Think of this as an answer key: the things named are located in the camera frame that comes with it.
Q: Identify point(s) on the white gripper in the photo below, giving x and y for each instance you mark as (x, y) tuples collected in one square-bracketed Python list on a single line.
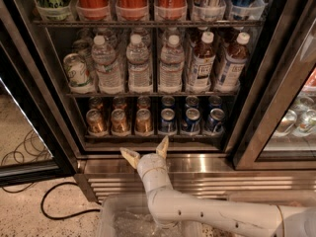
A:
[(152, 166)]

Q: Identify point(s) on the orange can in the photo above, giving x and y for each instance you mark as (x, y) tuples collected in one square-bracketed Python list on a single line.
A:
[(119, 121), (120, 103), (96, 103), (143, 121), (143, 102), (95, 121)]

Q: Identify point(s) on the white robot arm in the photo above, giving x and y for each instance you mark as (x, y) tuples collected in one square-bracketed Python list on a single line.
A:
[(168, 206)]

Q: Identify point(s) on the blue can front left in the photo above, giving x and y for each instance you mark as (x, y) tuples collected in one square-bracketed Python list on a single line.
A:
[(167, 123)]

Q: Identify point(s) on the blue can back left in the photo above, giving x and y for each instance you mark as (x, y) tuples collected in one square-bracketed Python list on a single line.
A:
[(168, 102)]

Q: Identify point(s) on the blue can front middle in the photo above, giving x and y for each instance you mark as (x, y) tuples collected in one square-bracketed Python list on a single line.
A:
[(191, 120)]

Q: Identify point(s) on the blue can back middle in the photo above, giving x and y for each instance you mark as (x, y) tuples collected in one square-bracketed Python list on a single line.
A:
[(192, 102)]

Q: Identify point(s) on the blue can front right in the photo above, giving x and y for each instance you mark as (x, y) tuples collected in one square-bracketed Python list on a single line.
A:
[(215, 120)]

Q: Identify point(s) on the blue can back right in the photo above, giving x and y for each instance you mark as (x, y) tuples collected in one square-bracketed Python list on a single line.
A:
[(214, 102)]

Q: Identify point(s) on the green white can front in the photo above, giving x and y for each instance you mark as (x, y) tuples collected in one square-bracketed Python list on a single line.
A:
[(76, 69)]

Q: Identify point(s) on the open fridge glass door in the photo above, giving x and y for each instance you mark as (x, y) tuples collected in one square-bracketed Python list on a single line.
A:
[(28, 109)]

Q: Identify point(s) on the stainless steel fridge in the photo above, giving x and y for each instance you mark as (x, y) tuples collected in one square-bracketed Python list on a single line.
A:
[(196, 161)]

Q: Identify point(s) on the silver can behind green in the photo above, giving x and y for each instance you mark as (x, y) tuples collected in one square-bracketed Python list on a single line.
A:
[(83, 48)]

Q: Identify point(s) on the right fridge glass door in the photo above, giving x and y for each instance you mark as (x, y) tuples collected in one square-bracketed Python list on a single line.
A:
[(281, 62)]

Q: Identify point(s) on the red cola can right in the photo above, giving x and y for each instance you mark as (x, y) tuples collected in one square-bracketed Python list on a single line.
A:
[(171, 9)]

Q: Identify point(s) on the red cola can middle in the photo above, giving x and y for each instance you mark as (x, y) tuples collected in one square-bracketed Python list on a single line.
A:
[(132, 9)]

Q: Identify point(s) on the silver can behind door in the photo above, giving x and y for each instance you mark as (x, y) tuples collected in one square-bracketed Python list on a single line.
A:
[(305, 123)]

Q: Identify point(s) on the clear plastic bin left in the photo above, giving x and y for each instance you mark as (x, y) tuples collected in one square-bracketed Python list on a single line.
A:
[(137, 204)]

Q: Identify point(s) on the clear plastic bin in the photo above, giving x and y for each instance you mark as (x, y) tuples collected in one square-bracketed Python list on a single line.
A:
[(137, 204), (287, 198)]

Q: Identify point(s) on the clear bubble wrap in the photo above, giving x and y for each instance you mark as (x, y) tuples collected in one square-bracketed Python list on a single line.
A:
[(129, 224)]

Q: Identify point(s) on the water bottle middle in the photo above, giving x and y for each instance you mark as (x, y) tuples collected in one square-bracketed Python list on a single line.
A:
[(138, 64)]

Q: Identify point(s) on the water bottle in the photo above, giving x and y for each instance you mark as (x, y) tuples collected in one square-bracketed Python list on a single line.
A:
[(107, 66), (138, 64), (171, 65)]

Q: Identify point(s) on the water bottle left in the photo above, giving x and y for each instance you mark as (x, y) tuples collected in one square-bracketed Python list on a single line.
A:
[(107, 66)]

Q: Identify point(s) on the water bottle right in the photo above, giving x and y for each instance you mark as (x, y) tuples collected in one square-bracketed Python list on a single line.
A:
[(171, 65)]

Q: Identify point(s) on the tea bottle right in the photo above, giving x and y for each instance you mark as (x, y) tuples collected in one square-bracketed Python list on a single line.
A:
[(232, 63)]

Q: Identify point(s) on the tea bottle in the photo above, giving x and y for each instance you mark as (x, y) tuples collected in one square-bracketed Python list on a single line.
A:
[(232, 63), (202, 62)]

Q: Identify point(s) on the tea bottle left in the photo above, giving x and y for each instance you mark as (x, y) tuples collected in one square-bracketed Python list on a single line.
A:
[(202, 62)]

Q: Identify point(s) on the clear plastic bin right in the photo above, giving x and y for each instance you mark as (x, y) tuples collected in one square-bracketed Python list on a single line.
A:
[(287, 198)]

